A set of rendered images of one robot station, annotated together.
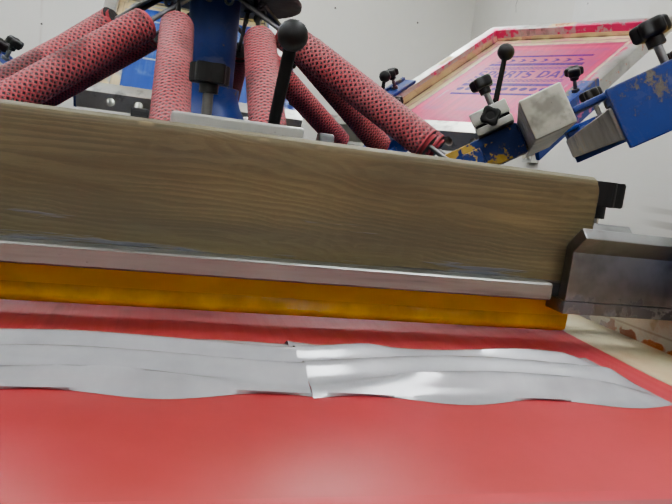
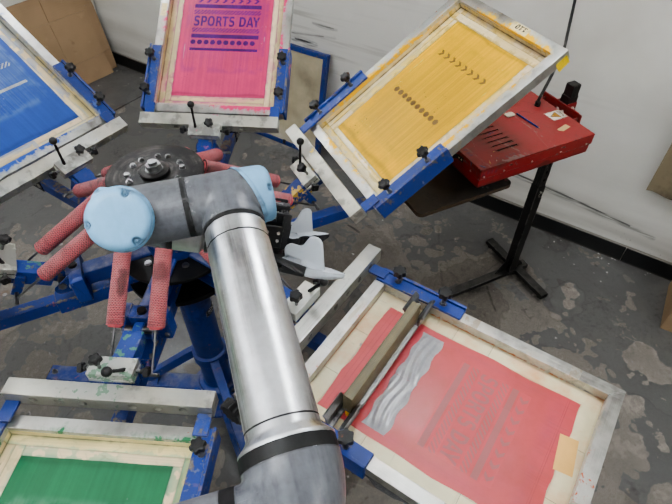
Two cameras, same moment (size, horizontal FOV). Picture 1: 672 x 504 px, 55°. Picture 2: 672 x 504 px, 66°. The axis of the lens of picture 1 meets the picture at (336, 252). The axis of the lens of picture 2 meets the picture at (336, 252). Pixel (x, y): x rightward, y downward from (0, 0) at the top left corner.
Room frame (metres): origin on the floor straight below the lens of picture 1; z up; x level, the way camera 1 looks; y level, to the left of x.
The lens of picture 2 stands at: (-0.19, 0.67, 2.28)
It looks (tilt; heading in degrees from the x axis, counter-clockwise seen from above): 46 degrees down; 320
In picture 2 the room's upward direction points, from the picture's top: straight up
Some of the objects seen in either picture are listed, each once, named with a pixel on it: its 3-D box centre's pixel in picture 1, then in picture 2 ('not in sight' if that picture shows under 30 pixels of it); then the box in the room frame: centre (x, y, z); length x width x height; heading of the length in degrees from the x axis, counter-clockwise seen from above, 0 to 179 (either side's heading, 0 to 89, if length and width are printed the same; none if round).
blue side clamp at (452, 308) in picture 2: not in sight; (419, 297); (0.46, -0.23, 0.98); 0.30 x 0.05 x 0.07; 16
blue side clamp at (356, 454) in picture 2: not in sight; (319, 433); (0.31, 0.31, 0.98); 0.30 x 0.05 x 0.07; 16
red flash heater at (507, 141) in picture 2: not in sight; (504, 131); (0.82, -1.12, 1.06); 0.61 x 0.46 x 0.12; 76
